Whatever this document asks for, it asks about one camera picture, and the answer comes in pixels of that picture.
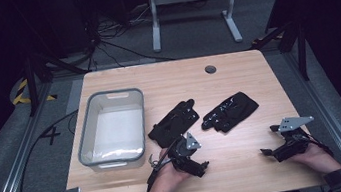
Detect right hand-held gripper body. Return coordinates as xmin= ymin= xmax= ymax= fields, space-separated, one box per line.
xmin=267 ymin=113 xmax=320 ymax=164

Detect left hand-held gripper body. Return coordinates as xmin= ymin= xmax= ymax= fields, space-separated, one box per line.
xmin=163 ymin=130 xmax=209 ymax=183

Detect white plastic bin grey rim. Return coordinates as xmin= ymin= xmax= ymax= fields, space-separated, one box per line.
xmin=69 ymin=85 xmax=154 ymax=176

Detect person's right hand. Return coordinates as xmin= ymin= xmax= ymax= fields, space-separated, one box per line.
xmin=287 ymin=134 xmax=341 ymax=180

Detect person's left hand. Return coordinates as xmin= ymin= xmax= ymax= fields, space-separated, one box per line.
xmin=140 ymin=145 xmax=193 ymax=192

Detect black metal stand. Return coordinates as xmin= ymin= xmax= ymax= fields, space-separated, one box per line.
xmin=19 ymin=46 xmax=94 ymax=118
xmin=247 ymin=19 xmax=313 ymax=89

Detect yellow black hazard tape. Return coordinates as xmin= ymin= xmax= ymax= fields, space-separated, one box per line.
xmin=9 ymin=74 xmax=59 ymax=107

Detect right hand-held gripper cable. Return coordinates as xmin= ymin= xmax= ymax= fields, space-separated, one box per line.
xmin=304 ymin=128 xmax=334 ymax=159

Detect hand-held gripper cable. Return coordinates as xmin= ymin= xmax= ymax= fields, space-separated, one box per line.
xmin=142 ymin=152 xmax=175 ymax=192
xmin=304 ymin=128 xmax=334 ymax=159

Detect left hand-held gripper cable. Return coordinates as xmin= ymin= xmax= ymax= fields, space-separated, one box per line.
xmin=142 ymin=152 xmax=175 ymax=192

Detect grey table cable grommet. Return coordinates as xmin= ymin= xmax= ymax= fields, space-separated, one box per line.
xmin=204 ymin=63 xmax=218 ymax=76

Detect bundle of floor cables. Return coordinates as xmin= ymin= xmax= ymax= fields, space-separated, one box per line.
xmin=78 ymin=1 xmax=176 ymax=73

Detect black floor cable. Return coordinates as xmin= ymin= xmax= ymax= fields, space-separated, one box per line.
xmin=0 ymin=109 xmax=91 ymax=192

